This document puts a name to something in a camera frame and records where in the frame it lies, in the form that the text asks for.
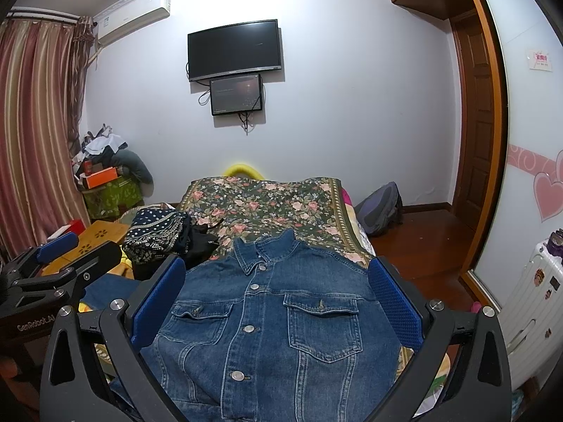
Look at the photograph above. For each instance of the blue denim jacket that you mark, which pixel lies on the blue denim jacket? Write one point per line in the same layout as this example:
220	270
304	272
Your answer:
276	330

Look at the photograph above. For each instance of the red striped curtain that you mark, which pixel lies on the red striped curtain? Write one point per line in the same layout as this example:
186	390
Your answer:
43	75

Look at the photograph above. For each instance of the brown wooden door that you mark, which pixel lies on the brown wooden door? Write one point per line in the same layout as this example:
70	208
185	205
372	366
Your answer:
477	119

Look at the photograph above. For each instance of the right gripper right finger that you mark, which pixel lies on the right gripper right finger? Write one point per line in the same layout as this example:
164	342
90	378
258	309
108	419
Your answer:
478	386

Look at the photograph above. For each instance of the black garment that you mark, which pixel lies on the black garment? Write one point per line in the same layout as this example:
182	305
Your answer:
199	245

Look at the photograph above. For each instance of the large black wall television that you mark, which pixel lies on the large black wall television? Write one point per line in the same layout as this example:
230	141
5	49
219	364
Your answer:
234	49

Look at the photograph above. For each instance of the purple grey backpack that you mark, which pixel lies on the purple grey backpack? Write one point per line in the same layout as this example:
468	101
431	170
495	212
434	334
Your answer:
381	210

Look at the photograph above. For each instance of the orange box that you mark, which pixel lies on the orange box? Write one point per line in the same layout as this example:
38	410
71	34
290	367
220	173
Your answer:
97	179

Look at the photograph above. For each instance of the small black wall monitor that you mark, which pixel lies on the small black wall monitor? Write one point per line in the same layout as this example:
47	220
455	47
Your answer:
236	94

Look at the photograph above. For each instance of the floral green bed cover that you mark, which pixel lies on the floral green bed cover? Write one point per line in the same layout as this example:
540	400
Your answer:
315	208

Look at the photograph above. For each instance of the green patterned storage box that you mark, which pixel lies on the green patterned storage box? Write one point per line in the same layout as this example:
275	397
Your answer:
112	199

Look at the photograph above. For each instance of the navy patterned folded garment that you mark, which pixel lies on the navy patterned folded garment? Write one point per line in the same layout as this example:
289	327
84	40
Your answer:
155	233

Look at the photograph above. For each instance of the wooden lap desk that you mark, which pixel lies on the wooden lap desk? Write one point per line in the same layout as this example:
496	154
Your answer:
98	233

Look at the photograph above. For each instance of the pink heart wall sticker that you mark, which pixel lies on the pink heart wall sticker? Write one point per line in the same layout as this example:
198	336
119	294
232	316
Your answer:
547	179

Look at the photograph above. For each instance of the white wall air conditioner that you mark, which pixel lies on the white wall air conditioner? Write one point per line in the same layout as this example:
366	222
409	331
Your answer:
130	18

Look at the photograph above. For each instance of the red box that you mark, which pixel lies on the red box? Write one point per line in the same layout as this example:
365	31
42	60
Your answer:
76	226

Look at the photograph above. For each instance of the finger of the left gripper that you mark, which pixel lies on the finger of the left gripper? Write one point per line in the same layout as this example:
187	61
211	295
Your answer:
56	248

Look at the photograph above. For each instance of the yellow headboard cushion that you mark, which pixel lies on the yellow headboard cushion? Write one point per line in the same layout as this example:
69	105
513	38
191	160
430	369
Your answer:
244	171

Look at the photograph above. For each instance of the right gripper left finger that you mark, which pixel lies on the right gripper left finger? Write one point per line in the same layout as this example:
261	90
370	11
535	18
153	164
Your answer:
73	387

